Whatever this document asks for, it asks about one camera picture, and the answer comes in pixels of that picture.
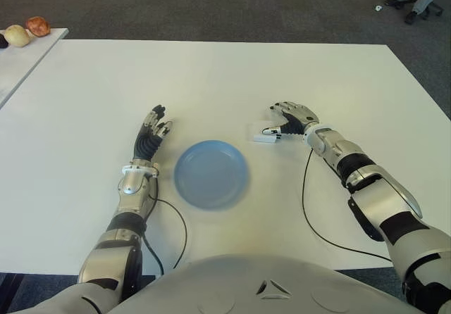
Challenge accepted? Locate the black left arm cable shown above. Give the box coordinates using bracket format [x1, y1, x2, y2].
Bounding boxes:
[140, 172, 188, 277]

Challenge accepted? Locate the white charger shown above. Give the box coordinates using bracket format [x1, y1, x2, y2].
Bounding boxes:
[246, 114, 280, 144]

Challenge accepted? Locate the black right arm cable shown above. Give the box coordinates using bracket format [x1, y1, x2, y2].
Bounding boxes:
[302, 148, 393, 263]

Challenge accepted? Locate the grey robot torso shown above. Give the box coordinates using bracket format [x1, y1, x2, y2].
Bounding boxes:
[0, 253, 416, 314]

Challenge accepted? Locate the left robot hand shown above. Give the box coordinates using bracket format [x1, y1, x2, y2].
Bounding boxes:
[132, 104, 175, 162]

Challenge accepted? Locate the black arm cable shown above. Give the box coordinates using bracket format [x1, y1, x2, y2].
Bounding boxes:
[302, 148, 393, 263]
[140, 172, 188, 277]

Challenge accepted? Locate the blue plate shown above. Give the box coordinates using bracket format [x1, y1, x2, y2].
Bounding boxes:
[173, 139, 252, 211]

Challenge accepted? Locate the orange bread roll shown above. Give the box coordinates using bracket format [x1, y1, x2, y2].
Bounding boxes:
[25, 16, 51, 38]

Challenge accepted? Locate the pale round fruit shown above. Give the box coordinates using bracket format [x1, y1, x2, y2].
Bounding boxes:
[3, 25, 31, 48]

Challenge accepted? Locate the white side table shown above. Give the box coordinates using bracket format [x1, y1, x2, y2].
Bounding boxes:
[0, 27, 69, 109]

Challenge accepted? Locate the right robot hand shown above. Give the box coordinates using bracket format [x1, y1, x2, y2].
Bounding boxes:
[260, 100, 320, 142]

